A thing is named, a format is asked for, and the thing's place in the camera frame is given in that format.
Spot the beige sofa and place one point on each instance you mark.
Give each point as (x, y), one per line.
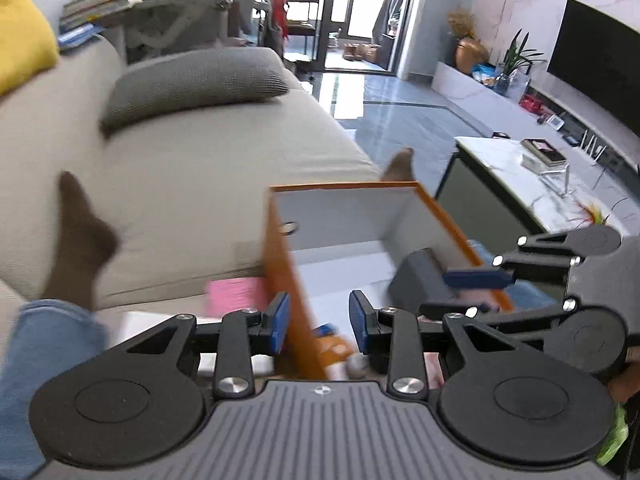
(200, 170)

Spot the small white clock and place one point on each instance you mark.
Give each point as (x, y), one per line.
(555, 121)

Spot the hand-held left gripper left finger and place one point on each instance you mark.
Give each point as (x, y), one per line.
(280, 322)

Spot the white router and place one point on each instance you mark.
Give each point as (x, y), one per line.
(592, 152)

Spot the blue book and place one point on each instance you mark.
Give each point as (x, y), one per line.
(77, 35)

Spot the brown bear plush toy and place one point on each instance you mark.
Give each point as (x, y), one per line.
(332, 347)

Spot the orange cardboard box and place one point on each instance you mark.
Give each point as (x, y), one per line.
(285, 270)

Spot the dried flowers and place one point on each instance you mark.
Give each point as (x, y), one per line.
(460, 22)

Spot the copper vase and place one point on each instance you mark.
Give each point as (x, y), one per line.
(470, 55)

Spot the black television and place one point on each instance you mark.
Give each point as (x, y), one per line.
(600, 60)

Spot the blue snack bags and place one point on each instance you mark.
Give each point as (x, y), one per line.
(484, 74)

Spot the person's right socked foot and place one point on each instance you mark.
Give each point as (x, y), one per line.
(400, 167)

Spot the clear acrylic stand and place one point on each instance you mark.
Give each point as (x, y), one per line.
(556, 180)

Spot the yellow pillow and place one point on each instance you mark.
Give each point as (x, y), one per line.
(22, 40)

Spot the colourful feather toy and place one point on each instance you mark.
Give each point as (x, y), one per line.
(595, 215)

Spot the marble coffee table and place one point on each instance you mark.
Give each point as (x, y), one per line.
(500, 160)

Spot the grey desk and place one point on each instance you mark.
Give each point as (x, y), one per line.
(185, 5)

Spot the glass vase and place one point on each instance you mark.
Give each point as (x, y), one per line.
(511, 85)

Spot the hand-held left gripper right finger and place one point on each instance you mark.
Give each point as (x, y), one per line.
(361, 322)

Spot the green plastic bag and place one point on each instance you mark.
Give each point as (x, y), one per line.
(614, 435)

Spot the person's right leg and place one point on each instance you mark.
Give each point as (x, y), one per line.
(532, 294)

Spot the person's left socked foot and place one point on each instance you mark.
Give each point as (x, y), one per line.
(80, 245)

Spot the black rolling cart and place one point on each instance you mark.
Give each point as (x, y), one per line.
(302, 27)

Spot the red packets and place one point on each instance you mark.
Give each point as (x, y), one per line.
(532, 105)

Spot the red cloth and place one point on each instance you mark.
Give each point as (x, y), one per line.
(280, 10)

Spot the person's socked foot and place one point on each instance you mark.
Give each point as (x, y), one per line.
(400, 167)
(80, 245)

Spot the glass balcony door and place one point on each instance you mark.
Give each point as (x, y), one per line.
(330, 10)

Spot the pink card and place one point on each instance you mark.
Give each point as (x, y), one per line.
(235, 295)

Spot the white marble cabinet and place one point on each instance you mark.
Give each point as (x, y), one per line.
(460, 85)

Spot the stack of books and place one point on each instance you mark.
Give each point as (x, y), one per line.
(95, 5)

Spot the houndstooth pillow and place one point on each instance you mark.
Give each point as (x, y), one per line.
(200, 85)

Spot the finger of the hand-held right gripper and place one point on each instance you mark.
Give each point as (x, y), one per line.
(477, 279)
(520, 312)

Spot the green potted plant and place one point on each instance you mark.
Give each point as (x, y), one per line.
(520, 55)

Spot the brown bags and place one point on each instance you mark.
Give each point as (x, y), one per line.
(360, 52)

